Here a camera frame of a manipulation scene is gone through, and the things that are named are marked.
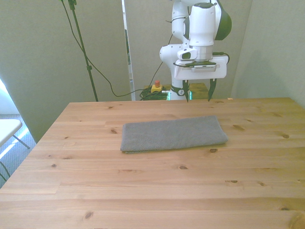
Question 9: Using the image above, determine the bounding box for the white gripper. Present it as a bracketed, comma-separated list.
[173, 55, 228, 104]

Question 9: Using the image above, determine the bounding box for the grey towel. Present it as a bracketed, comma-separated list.
[120, 115, 229, 155]

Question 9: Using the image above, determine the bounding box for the yellow emergency stop box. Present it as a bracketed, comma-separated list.
[151, 80, 163, 94]

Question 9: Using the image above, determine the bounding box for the white folding chair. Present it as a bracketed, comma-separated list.
[0, 118, 31, 182]

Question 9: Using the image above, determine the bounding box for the silver wrist camera bar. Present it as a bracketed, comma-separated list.
[191, 64, 217, 72]

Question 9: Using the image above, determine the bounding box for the coiled dark cable bundle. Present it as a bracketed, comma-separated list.
[139, 88, 171, 101]

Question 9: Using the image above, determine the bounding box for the white partition post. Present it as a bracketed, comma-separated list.
[121, 0, 137, 102]

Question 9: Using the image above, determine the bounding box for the black stand cable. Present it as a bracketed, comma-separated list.
[58, 0, 153, 97]

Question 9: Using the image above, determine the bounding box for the black camera stand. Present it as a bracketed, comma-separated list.
[68, 0, 100, 102]

